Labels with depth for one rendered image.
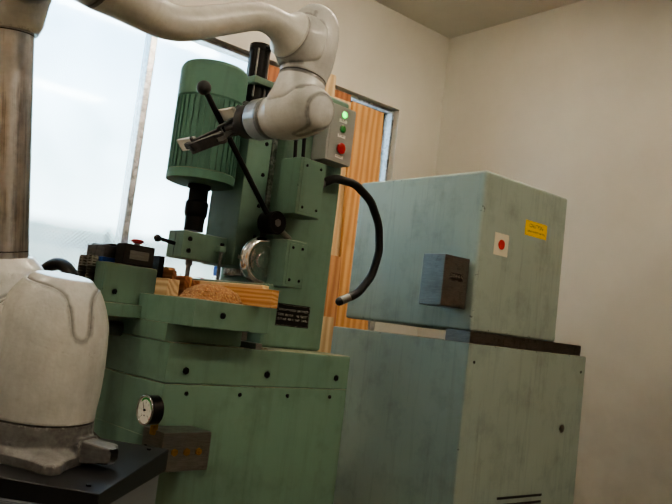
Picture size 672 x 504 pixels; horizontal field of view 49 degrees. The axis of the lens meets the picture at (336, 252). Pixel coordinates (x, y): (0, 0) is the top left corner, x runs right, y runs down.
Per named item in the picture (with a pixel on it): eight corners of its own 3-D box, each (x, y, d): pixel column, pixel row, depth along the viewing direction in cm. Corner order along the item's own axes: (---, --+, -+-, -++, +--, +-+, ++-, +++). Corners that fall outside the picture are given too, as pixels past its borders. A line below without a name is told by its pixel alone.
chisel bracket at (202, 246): (164, 262, 189) (168, 229, 190) (209, 269, 199) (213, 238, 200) (180, 263, 184) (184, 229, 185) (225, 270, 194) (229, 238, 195)
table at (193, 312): (29, 303, 193) (33, 280, 193) (134, 314, 214) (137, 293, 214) (153, 323, 150) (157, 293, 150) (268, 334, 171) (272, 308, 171)
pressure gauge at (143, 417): (132, 431, 154) (138, 392, 155) (148, 431, 157) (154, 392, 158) (148, 437, 150) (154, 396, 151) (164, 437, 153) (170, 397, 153)
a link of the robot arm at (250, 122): (295, 125, 162) (278, 128, 166) (277, 88, 158) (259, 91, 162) (269, 147, 157) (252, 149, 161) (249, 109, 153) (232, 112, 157)
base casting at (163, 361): (71, 359, 192) (76, 324, 193) (245, 368, 232) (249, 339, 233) (165, 383, 160) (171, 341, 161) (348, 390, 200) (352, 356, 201)
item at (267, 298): (119, 291, 211) (121, 277, 211) (125, 292, 212) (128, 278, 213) (270, 307, 163) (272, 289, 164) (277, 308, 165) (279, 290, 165)
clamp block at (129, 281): (71, 297, 177) (77, 259, 177) (122, 303, 186) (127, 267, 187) (101, 301, 166) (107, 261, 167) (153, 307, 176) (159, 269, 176)
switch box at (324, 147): (309, 160, 205) (316, 103, 206) (335, 168, 212) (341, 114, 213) (325, 158, 200) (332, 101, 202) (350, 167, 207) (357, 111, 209)
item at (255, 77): (233, 103, 205) (242, 44, 206) (256, 111, 210) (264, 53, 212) (252, 99, 199) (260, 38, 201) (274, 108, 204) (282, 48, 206)
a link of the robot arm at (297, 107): (285, 150, 160) (300, 95, 163) (336, 144, 149) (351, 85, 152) (248, 128, 153) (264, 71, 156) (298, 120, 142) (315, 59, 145)
